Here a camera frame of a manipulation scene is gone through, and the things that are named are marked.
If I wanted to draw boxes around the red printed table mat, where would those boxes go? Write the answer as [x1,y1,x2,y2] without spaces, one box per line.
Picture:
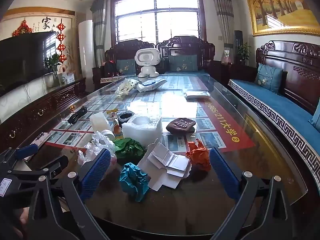
[50,75,256,153]

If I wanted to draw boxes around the blue white flat packet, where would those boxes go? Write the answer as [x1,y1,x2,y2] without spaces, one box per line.
[136,78,167,92]

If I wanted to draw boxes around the carved wooden television cabinet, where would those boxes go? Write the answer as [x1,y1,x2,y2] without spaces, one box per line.
[0,77,87,153]

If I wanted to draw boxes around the black sponge block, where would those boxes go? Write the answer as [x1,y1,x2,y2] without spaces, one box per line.
[117,111,136,128]

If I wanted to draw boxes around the short blue sofa seat pad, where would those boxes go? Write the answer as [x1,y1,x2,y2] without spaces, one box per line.
[100,70,209,83]

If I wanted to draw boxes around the clear plastic bag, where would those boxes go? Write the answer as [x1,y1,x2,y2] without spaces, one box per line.
[77,131,117,166]

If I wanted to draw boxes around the white standing air conditioner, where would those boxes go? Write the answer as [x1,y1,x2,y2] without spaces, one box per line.
[78,20,94,82]

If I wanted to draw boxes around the calligraphy wall art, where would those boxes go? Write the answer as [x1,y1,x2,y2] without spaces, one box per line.
[31,15,59,33]

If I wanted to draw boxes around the white plastic bottle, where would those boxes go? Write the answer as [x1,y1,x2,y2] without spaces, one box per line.
[89,112,116,140]

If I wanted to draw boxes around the gold framed tree painting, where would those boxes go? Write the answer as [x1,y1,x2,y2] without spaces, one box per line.
[246,0,320,37]

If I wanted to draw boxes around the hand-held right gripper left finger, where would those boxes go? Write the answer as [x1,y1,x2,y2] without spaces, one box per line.
[26,148,112,240]

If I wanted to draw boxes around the torn white cardboard box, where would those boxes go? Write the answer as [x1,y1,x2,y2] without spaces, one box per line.
[137,140,193,191]

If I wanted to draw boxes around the carved wooden short sofa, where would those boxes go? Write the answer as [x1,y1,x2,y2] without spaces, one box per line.
[92,36,216,84]

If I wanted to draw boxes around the small potted plant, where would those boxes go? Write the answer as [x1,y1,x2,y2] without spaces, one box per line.
[236,42,252,64]

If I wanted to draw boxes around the teal paper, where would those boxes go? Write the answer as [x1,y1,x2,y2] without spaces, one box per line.
[119,162,150,203]

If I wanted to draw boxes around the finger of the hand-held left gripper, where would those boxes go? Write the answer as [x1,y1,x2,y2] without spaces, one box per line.
[10,156,69,180]
[0,144,40,167]

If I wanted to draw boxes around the carved wooden long sofa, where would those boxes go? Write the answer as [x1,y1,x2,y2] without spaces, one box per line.
[228,40,320,166]

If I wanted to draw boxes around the long blue sofa seat pad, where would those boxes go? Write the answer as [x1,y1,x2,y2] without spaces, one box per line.
[228,79,320,165]

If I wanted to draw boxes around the crumpled white yellow bag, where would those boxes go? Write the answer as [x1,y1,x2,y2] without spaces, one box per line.
[117,78,139,97]

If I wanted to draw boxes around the black red bag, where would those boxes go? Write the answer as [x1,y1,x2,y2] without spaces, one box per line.
[105,61,117,77]

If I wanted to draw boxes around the silver metal object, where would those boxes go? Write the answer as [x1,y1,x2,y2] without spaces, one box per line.
[29,132,52,147]

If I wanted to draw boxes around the white foam block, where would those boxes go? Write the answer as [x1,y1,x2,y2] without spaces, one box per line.
[122,114,164,147]

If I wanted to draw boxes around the red wall ornament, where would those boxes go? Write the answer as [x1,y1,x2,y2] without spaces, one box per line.
[12,19,33,37]

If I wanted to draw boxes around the small white box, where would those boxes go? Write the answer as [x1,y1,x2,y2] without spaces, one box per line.
[59,72,76,84]

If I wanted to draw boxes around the green plant in glass vase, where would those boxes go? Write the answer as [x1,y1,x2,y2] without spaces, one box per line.
[43,52,62,87]

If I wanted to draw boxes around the dark tall appliance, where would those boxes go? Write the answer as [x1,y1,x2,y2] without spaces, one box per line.
[234,30,244,60]

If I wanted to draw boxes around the grey patterned curtain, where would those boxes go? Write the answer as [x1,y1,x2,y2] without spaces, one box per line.
[90,0,108,68]
[211,0,237,55]

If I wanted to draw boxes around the red knot hanging decoration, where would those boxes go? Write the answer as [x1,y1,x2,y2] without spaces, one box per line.
[56,22,68,64]

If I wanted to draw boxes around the teal embroidered cushion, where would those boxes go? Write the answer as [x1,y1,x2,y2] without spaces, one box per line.
[169,54,199,73]
[255,63,284,93]
[308,110,320,133]
[116,59,137,76]

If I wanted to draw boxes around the green paper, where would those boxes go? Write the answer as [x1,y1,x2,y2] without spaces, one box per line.
[114,137,146,159]

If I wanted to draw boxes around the orange paper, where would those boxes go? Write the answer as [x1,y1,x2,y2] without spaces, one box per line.
[185,139,212,172]

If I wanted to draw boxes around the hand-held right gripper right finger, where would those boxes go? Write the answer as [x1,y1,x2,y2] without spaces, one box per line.
[209,148,297,240]

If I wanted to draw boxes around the dark wooden side table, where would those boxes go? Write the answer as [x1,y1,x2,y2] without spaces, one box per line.
[212,60,258,83]

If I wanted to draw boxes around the large barred window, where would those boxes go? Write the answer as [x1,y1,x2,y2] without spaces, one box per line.
[110,0,208,47]

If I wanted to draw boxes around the black television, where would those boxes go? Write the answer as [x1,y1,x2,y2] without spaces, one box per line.
[0,31,57,97]

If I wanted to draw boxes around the white robot toy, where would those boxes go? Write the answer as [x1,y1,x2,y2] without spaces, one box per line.
[135,48,161,78]

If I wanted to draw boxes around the coiled black cable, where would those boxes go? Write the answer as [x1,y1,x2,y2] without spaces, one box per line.
[67,106,88,125]

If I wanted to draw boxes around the yellow snack wrapper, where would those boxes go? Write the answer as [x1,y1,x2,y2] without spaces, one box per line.
[106,108,124,139]

